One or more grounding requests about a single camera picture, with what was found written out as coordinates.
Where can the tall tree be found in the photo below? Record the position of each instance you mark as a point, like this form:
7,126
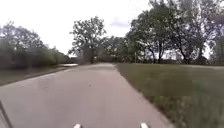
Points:
88,36

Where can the grey asphalt path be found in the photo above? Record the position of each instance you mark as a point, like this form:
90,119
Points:
83,96

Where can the row of trees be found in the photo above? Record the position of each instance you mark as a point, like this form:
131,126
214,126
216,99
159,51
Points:
173,33

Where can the robot's own part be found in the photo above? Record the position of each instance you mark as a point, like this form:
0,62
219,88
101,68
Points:
144,125
77,126

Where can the mown grass field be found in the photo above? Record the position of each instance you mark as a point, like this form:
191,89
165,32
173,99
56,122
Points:
180,86

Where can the grass strip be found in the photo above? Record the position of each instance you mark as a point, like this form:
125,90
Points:
30,72

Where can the row of bushes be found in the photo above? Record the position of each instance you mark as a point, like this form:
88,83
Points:
26,50

